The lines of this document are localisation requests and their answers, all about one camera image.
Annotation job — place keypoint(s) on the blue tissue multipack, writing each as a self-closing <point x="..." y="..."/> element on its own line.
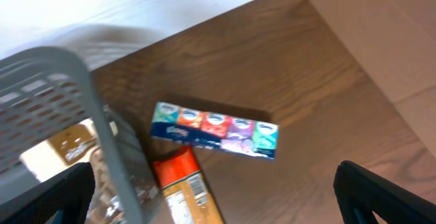
<point x="214" y="131"/>

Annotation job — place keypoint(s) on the orange tan cracker package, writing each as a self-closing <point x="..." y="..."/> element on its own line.
<point x="185" y="190"/>

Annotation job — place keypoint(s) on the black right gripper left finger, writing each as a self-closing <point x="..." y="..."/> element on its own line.
<point x="64" y="198"/>

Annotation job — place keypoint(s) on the grey plastic basket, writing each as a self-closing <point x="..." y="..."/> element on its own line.
<point x="44" y="91"/>

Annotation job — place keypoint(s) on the beige nut snack bag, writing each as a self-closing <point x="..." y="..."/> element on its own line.
<point x="77" y="144"/>

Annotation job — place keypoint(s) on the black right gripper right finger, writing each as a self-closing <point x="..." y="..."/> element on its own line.
<point x="363" y="195"/>

